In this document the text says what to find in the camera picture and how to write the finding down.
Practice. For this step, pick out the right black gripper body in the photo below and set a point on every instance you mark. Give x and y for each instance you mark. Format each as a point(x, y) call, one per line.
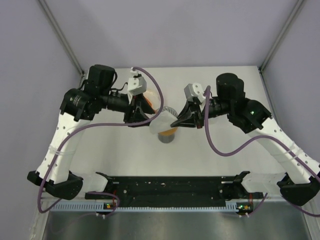
point(217, 107)

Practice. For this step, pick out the grey slotted cable duct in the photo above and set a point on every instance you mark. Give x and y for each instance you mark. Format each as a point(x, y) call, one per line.
point(103, 207)

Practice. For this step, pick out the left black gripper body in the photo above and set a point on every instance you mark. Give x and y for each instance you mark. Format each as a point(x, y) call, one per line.
point(118, 101)

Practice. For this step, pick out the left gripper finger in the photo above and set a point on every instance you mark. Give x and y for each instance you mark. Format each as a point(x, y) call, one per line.
point(143, 107)
point(138, 118)

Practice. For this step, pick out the orange white coffee filter bag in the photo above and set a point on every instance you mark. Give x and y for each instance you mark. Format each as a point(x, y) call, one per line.
point(153, 98)

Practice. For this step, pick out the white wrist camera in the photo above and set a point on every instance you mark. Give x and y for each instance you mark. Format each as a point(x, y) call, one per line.
point(136, 83)
point(194, 91)

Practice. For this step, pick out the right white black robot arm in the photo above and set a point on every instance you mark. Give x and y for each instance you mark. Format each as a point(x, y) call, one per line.
point(300, 180)

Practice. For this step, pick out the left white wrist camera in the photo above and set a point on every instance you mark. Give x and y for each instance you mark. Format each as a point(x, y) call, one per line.
point(136, 83)

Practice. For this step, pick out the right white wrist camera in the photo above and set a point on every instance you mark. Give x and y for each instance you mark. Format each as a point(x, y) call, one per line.
point(194, 91)

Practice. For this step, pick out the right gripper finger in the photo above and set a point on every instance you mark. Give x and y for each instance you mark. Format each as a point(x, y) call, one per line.
point(184, 121)
point(190, 111)

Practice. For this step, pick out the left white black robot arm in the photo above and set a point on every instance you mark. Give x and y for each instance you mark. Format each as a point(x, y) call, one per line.
point(76, 113)

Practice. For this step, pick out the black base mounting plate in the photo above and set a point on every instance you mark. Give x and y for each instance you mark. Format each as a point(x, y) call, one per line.
point(174, 191)

